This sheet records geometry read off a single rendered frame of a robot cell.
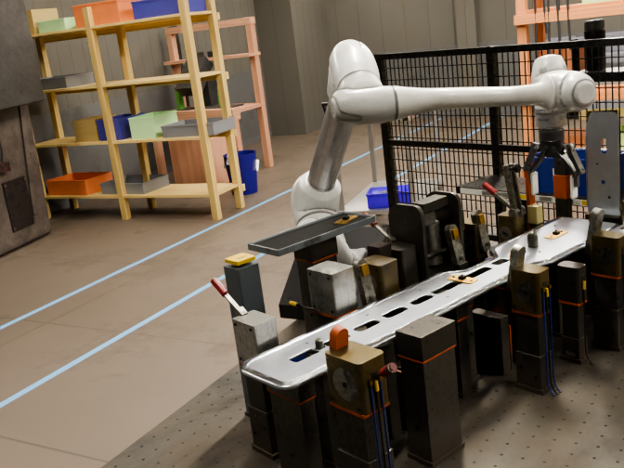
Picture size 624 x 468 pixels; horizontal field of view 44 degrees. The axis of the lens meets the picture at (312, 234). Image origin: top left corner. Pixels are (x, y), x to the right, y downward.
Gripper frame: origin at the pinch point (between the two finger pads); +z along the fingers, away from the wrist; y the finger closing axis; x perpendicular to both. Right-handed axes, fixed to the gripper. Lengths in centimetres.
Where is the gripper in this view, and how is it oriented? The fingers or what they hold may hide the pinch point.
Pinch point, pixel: (553, 192)
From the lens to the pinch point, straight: 250.2
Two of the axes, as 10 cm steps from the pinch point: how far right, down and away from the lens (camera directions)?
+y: 6.5, 1.2, -7.5
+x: 7.5, -2.6, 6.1
